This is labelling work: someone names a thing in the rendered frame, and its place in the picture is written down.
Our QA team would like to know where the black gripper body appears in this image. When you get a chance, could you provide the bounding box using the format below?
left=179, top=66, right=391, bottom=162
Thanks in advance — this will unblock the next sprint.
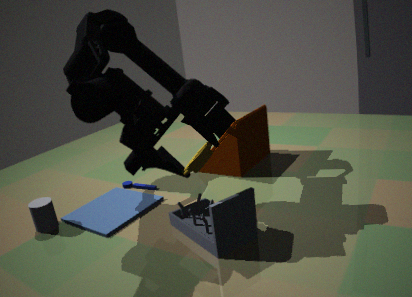
left=118, top=78, right=206, bottom=175

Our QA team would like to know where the grey dish rack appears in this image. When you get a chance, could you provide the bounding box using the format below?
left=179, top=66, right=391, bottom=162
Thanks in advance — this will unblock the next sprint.
left=169, top=187, right=258, bottom=259

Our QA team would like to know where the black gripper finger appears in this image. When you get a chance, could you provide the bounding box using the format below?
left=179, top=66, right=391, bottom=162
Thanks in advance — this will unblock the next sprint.
left=141, top=146, right=190, bottom=178
left=181, top=98, right=219, bottom=147

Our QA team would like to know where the blue flat rectangular slab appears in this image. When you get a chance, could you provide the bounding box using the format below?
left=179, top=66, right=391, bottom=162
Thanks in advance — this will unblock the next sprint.
left=61, top=187, right=164, bottom=237

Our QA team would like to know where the dark grey cylinder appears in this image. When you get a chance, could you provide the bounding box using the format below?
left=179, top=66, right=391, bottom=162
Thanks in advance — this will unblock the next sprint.
left=28, top=197, right=59, bottom=233

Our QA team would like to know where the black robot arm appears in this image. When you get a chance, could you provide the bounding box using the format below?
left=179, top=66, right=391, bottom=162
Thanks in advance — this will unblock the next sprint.
left=63, top=10, right=236, bottom=153

